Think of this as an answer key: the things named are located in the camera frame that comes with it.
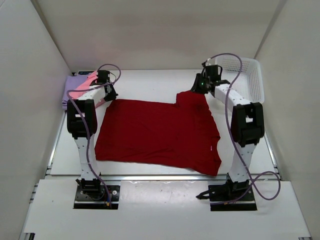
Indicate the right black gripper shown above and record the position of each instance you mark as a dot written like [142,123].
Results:
[197,88]

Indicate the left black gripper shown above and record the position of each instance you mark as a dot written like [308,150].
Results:
[111,97]

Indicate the pink t shirt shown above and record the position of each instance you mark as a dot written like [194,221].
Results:
[84,86]

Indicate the purple t shirt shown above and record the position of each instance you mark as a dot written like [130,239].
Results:
[71,83]

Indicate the white plastic laundry basket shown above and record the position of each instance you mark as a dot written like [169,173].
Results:
[249,84]

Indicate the red t shirt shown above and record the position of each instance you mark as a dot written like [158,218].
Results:
[183,134]

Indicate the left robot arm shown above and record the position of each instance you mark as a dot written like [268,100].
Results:
[82,121]

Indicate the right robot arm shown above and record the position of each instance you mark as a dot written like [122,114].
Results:
[246,126]

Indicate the dark label sticker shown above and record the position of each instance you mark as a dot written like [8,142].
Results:
[84,73]

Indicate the aluminium rail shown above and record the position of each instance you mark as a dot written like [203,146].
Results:
[166,177]

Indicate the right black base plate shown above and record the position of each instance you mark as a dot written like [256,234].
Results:
[222,199]

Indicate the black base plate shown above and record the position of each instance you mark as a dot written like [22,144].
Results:
[97,201]
[222,199]

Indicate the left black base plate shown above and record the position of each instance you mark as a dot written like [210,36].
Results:
[97,201]

